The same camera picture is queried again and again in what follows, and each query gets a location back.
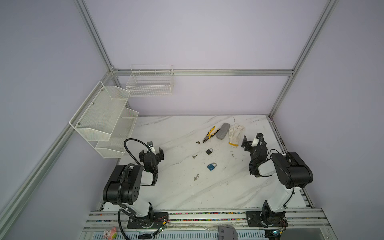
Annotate blue padlock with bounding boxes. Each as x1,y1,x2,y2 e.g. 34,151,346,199
207,163,217,171

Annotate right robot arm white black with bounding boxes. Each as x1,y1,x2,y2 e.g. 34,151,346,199
241,133,314,228

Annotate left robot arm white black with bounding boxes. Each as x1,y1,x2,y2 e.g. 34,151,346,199
103,148,165,218

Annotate white work glove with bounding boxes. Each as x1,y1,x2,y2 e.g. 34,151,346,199
228,124,245,147

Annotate grey fabric case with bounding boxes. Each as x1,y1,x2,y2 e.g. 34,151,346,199
216,123,231,140

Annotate yellow black pliers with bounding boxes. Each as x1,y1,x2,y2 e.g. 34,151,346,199
203,126,220,143

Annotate white mesh two-tier shelf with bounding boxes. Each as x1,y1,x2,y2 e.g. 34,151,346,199
69,82,139,159

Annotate pink small object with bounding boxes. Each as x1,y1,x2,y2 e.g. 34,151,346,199
102,227,118,240

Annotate grey box at front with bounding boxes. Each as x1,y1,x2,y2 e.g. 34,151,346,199
218,226,238,240

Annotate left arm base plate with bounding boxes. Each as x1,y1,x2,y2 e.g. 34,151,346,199
127,212,169,229

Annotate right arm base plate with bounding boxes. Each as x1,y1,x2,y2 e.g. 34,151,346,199
246,211,288,228

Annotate white wire basket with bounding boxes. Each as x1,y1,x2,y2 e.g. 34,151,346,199
126,65,174,97

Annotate aluminium frame rail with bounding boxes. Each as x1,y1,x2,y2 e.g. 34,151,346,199
113,68,295,77

